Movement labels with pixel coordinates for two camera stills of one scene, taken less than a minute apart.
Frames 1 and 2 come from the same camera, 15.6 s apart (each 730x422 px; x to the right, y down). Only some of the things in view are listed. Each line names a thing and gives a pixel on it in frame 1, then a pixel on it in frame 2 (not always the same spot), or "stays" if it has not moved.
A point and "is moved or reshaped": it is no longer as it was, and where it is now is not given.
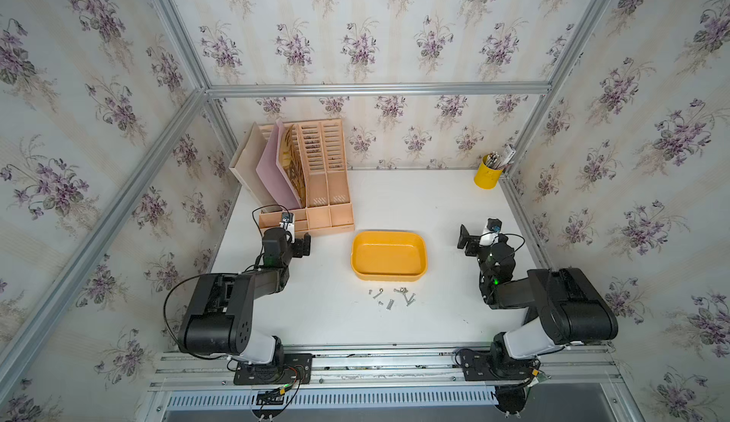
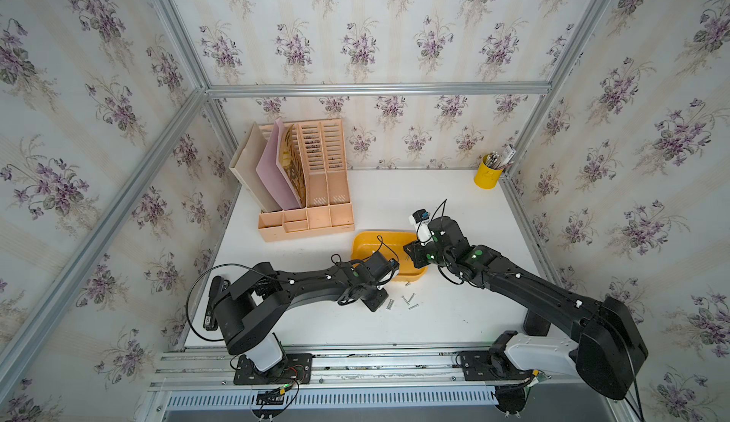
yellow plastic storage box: [389, 255] stays
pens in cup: [499, 162] stays
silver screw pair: [404, 291] is moved or reshaped
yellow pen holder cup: [486, 177] stays
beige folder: [244, 163] stays
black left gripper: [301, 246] → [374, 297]
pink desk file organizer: [316, 156] stays
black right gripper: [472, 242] → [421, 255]
